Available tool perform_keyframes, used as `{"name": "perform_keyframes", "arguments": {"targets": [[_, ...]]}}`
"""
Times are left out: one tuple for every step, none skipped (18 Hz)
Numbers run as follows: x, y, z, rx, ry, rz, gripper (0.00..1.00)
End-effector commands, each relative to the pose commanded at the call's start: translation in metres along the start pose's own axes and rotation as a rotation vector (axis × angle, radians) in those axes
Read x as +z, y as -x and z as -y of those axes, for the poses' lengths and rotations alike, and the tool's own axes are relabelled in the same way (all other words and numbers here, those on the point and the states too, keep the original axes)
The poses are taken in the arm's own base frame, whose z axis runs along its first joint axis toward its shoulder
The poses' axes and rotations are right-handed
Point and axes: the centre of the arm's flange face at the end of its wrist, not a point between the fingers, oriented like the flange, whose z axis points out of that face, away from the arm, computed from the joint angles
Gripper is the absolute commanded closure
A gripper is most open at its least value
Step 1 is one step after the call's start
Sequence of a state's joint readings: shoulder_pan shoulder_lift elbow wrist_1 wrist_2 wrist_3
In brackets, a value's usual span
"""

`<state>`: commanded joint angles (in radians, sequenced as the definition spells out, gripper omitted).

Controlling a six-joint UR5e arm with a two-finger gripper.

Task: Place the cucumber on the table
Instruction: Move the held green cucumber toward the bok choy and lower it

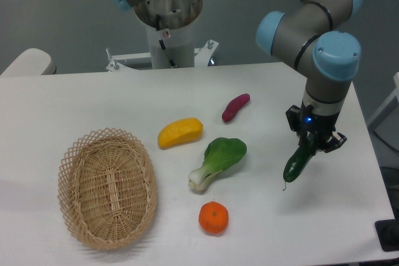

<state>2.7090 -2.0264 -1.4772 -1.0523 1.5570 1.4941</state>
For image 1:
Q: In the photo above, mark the yellow mango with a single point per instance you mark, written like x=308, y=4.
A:
x=180, y=132

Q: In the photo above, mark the orange tangerine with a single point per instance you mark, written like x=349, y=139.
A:
x=213, y=218

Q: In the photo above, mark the white chair armrest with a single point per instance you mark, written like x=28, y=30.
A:
x=32, y=62

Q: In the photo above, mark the black device at table edge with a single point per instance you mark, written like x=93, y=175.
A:
x=387, y=231

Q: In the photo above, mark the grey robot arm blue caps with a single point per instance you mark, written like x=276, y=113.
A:
x=307, y=41

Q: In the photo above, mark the green bok choy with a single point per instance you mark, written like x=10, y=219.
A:
x=221, y=154

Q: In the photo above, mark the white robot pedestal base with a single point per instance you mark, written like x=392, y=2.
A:
x=170, y=36

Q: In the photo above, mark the purple sweet potato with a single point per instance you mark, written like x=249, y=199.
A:
x=234, y=106

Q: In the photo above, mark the woven wicker basket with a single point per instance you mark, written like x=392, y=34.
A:
x=107, y=189

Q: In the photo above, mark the white furniture leg right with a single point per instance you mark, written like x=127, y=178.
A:
x=386, y=107

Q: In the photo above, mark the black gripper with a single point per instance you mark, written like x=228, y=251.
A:
x=303, y=121

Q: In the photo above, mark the green cucumber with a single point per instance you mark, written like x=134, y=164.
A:
x=299, y=160

